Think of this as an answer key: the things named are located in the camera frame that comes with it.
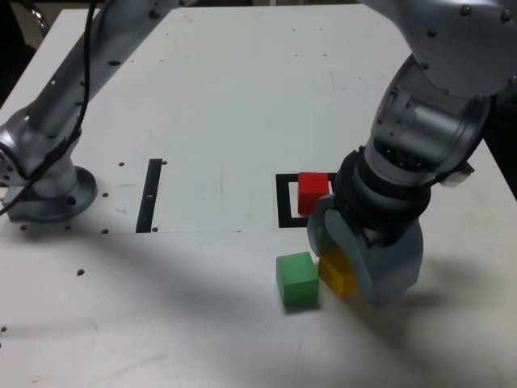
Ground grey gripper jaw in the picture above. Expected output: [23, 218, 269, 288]
[305, 193, 338, 255]
[324, 206, 424, 309]

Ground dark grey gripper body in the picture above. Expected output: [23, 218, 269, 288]
[361, 221, 415, 247]

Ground red cube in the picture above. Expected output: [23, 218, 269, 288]
[297, 171, 330, 215]

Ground yellow cube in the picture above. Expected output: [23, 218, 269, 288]
[317, 244, 359, 299]

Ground green cube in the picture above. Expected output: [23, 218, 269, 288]
[275, 251, 320, 312]

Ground black tape square outline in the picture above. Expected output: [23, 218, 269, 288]
[275, 172, 338, 230]

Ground black tape strip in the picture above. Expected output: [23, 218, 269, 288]
[135, 158, 163, 234]

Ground chrome metal tube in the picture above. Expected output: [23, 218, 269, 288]
[27, 6, 49, 32]

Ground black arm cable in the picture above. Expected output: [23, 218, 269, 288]
[0, 0, 460, 215]

